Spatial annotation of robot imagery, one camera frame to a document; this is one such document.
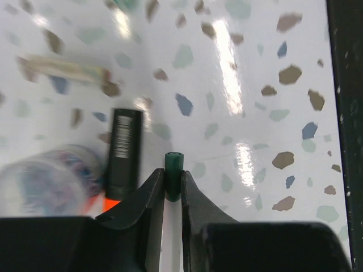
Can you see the clear jar of paperclips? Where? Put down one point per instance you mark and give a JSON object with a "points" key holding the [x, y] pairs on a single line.
{"points": [[65, 181]]}

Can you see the orange capped black highlighter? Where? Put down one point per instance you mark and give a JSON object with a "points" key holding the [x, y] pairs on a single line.
{"points": [[123, 168]]}

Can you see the green capped white marker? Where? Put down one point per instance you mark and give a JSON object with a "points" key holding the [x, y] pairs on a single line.
{"points": [[171, 250]]}

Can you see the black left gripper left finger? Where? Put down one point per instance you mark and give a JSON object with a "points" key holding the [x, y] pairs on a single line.
{"points": [[127, 237]]}

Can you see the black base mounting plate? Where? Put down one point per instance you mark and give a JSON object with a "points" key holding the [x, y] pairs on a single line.
{"points": [[345, 29]]}

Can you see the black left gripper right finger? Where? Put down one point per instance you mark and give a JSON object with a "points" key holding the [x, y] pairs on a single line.
{"points": [[214, 241]]}

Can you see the green translucent cap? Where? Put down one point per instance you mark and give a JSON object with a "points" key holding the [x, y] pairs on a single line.
{"points": [[127, 4]]}

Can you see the beige small tube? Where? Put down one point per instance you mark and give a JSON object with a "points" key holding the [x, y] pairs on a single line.
{"points": [[68, 70]]}

